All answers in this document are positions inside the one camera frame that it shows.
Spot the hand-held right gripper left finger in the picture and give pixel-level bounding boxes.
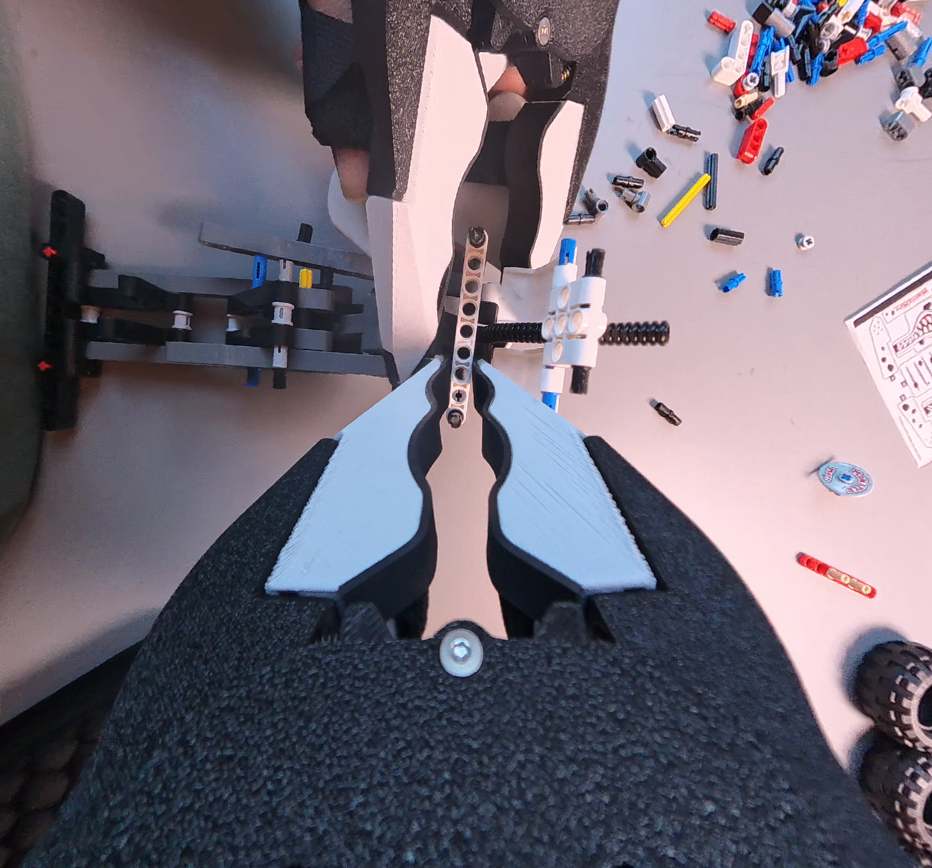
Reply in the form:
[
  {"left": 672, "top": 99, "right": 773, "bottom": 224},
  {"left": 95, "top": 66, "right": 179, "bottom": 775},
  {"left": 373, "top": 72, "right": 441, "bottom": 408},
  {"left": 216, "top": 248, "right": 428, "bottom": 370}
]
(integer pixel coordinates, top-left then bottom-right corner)
[{"left": 266, "top": 359, "right": 442, "bottom": 601}]

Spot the grey and black connector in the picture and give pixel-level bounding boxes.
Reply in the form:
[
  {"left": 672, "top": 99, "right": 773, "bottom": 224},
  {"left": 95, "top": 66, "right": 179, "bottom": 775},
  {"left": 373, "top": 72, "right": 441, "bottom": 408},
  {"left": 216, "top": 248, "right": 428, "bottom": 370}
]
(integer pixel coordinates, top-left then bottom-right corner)
[{"left": 611, "top": 172, "right": 652, "bottom": 215}]

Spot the toy brick model car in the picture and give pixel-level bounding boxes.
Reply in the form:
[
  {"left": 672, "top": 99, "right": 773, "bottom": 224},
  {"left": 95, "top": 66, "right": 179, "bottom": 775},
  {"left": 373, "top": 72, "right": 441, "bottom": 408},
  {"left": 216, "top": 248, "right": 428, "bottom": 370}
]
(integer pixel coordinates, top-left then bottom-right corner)
[{"left": 37, "top": 191, "right": 672, "bottom": 432}]

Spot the person's green sweatshirt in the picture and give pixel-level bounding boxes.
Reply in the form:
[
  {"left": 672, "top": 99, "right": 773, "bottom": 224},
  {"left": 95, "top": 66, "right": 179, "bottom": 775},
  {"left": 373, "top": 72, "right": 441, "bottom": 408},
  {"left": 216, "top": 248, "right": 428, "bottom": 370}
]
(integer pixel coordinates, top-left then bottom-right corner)
[{"left": 0, "top": 9, "right": 42, "bottom": 541}]

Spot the sticker sheet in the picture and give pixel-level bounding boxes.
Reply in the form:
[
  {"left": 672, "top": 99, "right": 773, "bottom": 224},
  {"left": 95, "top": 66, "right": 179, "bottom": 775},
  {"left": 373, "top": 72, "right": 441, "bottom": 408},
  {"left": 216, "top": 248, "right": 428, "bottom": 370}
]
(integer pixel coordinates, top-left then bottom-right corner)
[{"left": 844, "top": 263, "right": 932, "bottom": 470}]

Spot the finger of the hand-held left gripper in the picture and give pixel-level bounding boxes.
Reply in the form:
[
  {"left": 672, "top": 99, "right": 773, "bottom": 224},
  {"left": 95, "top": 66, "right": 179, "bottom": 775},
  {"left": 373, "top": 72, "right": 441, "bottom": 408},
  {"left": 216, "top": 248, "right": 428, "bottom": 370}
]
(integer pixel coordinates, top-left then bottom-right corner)
[
  {"left": 365, "top": 17, "right": 493, "bottom": 377},
  {"left": 478, "top": 94, "right": 588, "bottom": 279}
]

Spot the light grey brick beam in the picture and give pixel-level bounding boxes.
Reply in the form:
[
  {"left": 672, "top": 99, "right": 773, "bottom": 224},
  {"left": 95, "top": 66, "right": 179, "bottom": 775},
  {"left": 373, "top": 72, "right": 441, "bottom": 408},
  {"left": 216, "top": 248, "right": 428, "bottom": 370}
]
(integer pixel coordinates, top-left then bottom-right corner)
[{"left": 443, "top": 223, "right": 490, "bottom": 429}]

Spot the pile of small brick pieces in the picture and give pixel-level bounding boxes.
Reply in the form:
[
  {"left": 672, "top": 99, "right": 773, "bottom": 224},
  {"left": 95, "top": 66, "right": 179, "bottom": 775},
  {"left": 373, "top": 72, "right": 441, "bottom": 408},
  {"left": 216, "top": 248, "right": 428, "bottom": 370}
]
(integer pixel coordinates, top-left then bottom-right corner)
[{"left": 707, "top": 0, "right": 932, "bottom": 144}]

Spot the black toy tyre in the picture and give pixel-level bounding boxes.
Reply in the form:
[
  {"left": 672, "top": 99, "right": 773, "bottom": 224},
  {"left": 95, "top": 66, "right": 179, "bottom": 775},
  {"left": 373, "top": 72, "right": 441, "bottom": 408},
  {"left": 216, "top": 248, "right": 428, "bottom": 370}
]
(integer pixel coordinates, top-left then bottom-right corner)
[
  {"left": 857, "top": 742, "right": 932, "bottom": 843},
  {"left": 855, "top": 638, "right": 932, "bottom": 752}
]

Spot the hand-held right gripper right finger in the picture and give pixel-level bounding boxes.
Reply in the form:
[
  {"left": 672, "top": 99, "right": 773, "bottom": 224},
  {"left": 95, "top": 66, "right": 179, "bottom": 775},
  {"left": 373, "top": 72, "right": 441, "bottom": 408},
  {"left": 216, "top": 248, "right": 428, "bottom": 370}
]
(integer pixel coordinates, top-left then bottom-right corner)
[{"left": 477, "top": 359, "right": 661, "bottom": 597}]

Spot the red brick piece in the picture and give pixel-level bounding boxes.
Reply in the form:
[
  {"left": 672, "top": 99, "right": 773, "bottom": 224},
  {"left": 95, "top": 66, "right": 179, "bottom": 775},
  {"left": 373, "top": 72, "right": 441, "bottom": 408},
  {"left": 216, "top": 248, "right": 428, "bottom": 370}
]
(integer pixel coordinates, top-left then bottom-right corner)
[{"left": 734, "top": 113, "right": 771, "bottom": 167}]

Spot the round grey disc piece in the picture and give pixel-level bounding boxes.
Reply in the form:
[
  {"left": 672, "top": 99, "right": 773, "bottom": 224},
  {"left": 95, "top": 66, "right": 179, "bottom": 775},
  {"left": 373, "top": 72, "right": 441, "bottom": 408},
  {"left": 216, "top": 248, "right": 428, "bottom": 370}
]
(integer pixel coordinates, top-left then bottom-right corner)
[{"left": 815, "top": 456, "right": 876, "bottom": 501}]

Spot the black mesh chair seat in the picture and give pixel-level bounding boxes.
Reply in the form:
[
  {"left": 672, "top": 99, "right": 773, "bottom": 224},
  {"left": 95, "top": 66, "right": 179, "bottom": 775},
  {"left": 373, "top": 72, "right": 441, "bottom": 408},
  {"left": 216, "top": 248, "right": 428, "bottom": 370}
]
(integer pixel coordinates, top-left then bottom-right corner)
[{"left": 0, "top": 650, "right": 139, "bottom": 868}]

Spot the yellow brick axle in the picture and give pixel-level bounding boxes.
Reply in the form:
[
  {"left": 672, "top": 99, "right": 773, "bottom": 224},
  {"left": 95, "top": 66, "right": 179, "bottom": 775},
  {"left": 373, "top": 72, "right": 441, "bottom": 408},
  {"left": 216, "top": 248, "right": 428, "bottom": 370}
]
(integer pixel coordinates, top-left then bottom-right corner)
[{"left": 657, "top": 172, "right": 713, "bottom": 230}]

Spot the red brick beam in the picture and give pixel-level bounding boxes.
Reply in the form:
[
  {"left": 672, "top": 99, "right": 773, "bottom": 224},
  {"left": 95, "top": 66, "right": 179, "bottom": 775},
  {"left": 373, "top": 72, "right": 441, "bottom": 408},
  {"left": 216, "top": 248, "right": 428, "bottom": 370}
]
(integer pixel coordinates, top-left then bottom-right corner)
[{"left": 794, "top": 550, "right": 879, "bottom": 602}]

